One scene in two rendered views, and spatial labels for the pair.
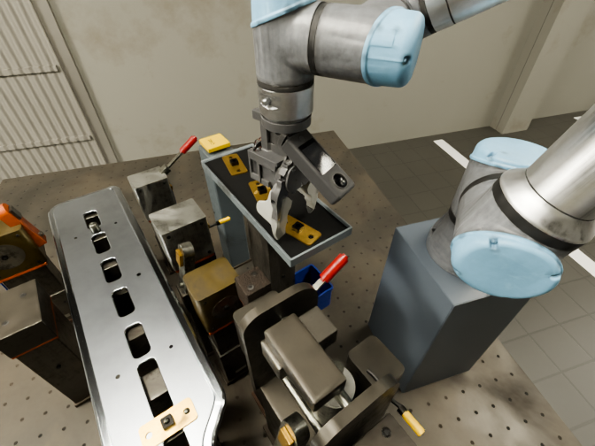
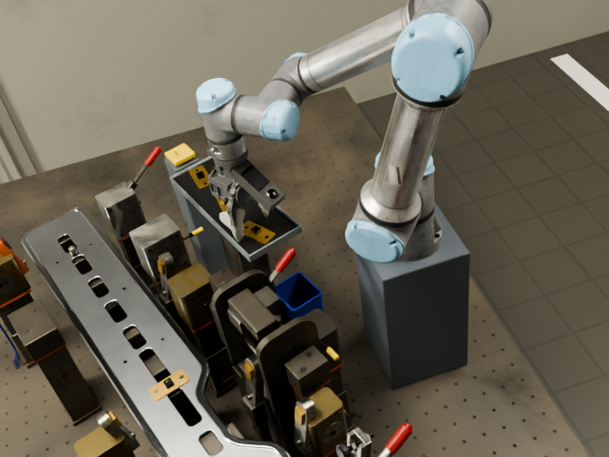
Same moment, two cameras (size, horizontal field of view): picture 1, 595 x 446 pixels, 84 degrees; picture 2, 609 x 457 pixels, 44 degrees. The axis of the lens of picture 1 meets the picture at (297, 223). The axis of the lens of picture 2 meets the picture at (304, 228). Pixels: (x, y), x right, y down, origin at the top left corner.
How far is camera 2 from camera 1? 1.07 m
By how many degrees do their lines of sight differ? 5
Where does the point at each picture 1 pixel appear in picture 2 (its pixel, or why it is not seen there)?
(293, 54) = (224, 127)
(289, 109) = (229, 153)
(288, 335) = (242, 301)
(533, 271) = (381, 241)
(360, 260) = not seen: hidden behind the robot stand
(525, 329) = not seen: outside the picture
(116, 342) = (118, 339)
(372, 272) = not seen: hidden behind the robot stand
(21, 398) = (20, 423)
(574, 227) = (391, 213)
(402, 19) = (276, 111)
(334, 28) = (243, 116)
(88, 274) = (80, 292)
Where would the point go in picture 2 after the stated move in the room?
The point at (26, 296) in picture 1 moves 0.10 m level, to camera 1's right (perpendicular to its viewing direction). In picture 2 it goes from (36, 311) to (78, 307)
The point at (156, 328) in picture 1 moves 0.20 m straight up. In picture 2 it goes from (148, 327) to (121, 267)
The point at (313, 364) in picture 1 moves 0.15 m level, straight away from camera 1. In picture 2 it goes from (257, 314) to (269, 257)
